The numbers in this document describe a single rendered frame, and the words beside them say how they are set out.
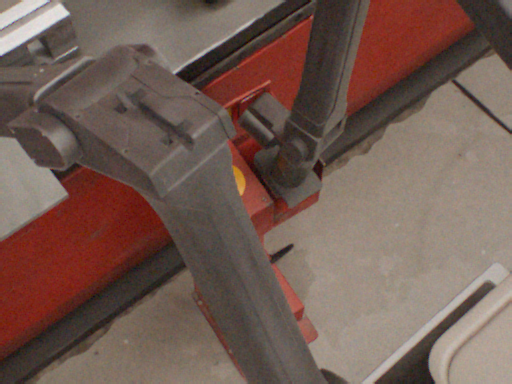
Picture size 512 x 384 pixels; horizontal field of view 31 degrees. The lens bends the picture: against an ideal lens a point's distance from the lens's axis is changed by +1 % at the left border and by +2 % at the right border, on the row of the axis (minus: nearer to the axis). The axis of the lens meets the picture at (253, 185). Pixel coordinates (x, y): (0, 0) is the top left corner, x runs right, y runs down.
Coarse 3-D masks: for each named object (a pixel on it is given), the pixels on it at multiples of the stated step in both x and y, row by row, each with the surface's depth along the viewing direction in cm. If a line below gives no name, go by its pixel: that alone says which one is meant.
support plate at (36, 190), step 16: (0, 144) 124; (16, 144) 124; (0, 160) 123; (16, 160) 123; (0, 176) 122; (16, 176) 122; (32, 176) 122; (48, 176) 122; (0, 192) 121; (16, 192) 121; (32, 192) 121; (48, 192) 121; (64, 192) 121; (0, 208) 120; (16, 208) 120; (32, 208) 120; (48, 208) 121; (0, 224) 119; (16, 224) 119; (0, 240) 119
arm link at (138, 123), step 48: (48, 96) 67; (96, 96) 66; (144, 96) 65; (192, 96) 64; (96, 144) 64; (144, 144) 62; (192, 144) 63; (144, 192) 65; (192, 192) 64; (192, 240) 67; (240, 240) 68; (240, 288) 69; (240, 336) 73; (288, 336) 74
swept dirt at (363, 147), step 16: (448, 80) 242; (416, 112) 239; (384, 128) 237; (368, 144) 235; (336, 160) 233; (160, 288) 220; (112, 320) 217; (96, 336) 215; (80, 352) 214; (48, 368) 212
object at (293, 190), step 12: (264, 156) 144; (276, 156) 139; (264, 168) 144; (276, 168) 139; (276, 180) 142; (288, 180) 139; (300, 180) 140; (312, 180) 144; (288, 192) 143; (300, 192) 143; (312, 192) 143; (288, 204) 142
